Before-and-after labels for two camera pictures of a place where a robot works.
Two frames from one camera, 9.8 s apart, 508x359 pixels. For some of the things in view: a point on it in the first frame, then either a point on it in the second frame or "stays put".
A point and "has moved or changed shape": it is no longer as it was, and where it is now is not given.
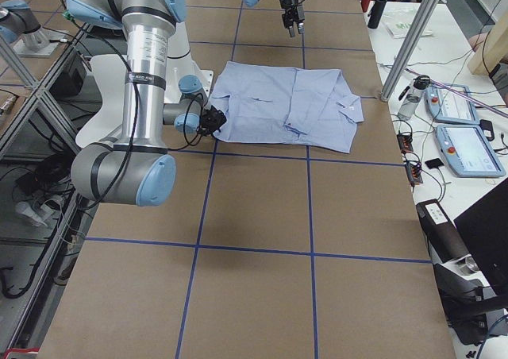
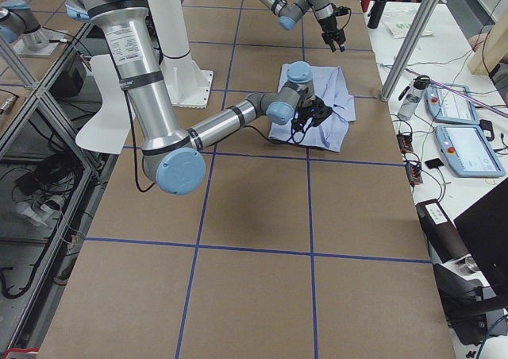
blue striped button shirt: [265, 104] has moved or changed shape
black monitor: [484, 228] stays put
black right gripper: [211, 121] to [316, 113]
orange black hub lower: [413, 172] stays put
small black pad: [434, 163] stays put
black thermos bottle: [376, 13] stays put
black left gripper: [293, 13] to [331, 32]
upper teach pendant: [451, 103] stays put
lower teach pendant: [467, 152] stays put
